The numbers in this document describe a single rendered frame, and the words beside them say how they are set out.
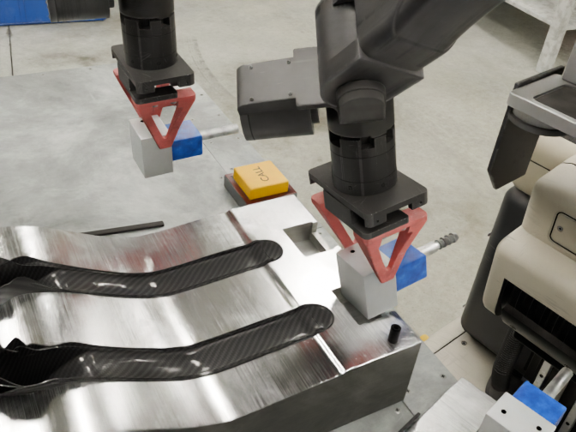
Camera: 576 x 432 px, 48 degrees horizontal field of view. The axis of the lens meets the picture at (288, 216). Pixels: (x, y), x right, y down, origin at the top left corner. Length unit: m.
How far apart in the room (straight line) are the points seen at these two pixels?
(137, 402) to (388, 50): 0.33
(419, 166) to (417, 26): 2.23
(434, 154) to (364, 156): 2.20
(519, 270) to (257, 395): 0.49
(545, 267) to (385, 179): 0.42
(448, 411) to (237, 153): 0.56
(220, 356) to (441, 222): 1.80
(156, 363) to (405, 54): 0.34
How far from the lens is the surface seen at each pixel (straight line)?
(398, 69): 0.45
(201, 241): 0.72
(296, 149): 2.61
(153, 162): 0.77
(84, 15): 0.69
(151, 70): 0.72
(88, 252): 0.68
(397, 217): 0.57
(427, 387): 0.72
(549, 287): 0.93
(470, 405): 0.65
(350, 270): 0.62
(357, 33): 0.46
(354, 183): 0.55
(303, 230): 0.75
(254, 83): 0.52
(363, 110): 0.46
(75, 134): 1.09
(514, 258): 0.94
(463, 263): 2.19
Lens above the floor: 1.34
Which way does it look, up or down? 37 degrees down
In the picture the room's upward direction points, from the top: 6 degrees clockwise
